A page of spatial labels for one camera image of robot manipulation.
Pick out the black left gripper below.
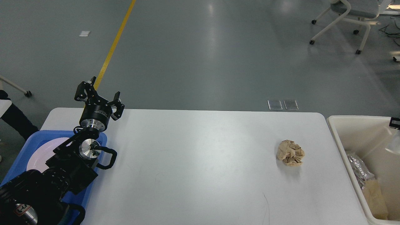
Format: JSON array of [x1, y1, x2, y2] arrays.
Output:
[[74, 76, 125, 132]]

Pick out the white paper cup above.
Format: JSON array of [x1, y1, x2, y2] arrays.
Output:
[[385, 130, 400, 155]]

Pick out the aluminium foil tray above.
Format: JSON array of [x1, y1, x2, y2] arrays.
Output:
[[346, 152, 375, 190]]

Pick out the brown paper bag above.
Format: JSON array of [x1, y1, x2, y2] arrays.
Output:
[[362, 180, 389, 220]]

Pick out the pink plastic plate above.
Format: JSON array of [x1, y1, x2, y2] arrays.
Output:
[[26, 137, 69, 173]]

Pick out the brown paper ball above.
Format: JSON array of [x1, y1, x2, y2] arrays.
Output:
[[276, 140, 305, 167]]

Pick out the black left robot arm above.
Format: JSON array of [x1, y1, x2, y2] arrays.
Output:
[[1, 77, 125, 225]]

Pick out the beige plastic bin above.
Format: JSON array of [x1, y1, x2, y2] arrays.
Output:
[[327, 115, 400, 225]]

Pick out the white chair leg left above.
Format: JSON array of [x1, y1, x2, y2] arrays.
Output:
[[0, 75, 32, 98]]

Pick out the person leg dark trousers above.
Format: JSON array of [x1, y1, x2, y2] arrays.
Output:
[[1, 103, 39, 141]]

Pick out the blue plastic tray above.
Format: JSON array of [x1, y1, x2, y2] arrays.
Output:
[[1, 130, 107, 225]]

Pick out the white office chair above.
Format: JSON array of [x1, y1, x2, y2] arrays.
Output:
[[309, 0, 399, 55]]

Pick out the silver floor socket plate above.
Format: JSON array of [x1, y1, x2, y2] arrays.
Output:
[[267, 100, 283, 111]]

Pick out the black floor cables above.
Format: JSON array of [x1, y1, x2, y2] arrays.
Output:
[[379, 16, 400, 47]]

